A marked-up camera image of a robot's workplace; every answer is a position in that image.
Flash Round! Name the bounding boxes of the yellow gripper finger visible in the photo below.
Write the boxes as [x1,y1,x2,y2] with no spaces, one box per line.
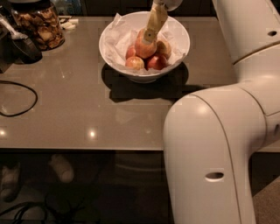
[142,2,168,45]

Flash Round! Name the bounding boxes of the large top red-yellow apple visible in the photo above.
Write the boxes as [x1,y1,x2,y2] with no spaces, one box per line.
[134,29,158,59]

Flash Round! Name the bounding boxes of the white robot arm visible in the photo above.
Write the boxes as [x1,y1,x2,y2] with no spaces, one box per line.
[164,0,280,224]

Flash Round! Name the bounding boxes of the right apple in bowl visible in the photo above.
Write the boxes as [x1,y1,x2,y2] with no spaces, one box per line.
[157,40,172,59]

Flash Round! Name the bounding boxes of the white paper bowl liner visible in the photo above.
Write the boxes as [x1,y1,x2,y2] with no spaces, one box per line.
[103,12,186,74]

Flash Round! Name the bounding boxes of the white ceramic bowl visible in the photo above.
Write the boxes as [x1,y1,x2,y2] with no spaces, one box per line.
[98,10,191,85]

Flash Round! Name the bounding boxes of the left red apple in bowl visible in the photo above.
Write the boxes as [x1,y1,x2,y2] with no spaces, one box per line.
[125,45,136,59]

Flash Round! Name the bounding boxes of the front right red apple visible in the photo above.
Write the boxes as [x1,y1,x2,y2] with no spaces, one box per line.
[145,54,167,70]

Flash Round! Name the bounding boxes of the front left apple in bowl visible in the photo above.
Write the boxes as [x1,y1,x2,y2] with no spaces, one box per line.
[125,56,144,70]

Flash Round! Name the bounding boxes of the white small items on table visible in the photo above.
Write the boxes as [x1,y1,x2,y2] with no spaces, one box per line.
[59,17,79,31]

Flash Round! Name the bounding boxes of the glass jar of dried chips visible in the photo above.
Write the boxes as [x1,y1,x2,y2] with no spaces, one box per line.
[8,0,65,51]

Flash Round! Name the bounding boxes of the black round device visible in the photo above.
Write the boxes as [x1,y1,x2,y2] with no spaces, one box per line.
[11,38,42,64]

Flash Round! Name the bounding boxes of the white shoe right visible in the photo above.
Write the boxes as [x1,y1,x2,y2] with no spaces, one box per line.
[49,154,74,183]

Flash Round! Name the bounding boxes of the white shoe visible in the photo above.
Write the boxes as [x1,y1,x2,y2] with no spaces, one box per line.
[0,164,20,202]
[49,154,74,183]

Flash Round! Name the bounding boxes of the white shoe left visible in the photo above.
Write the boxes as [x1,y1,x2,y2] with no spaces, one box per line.
[0,164,20,202]

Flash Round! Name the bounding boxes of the white spoon handle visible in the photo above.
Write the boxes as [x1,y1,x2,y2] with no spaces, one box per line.
[0,16,28,40]

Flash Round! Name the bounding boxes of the black cable on table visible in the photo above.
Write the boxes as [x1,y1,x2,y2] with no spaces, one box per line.
[0,80,39,118]

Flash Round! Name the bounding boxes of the black floor cables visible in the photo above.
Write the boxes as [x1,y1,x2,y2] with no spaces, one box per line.
[0,192,71,224]

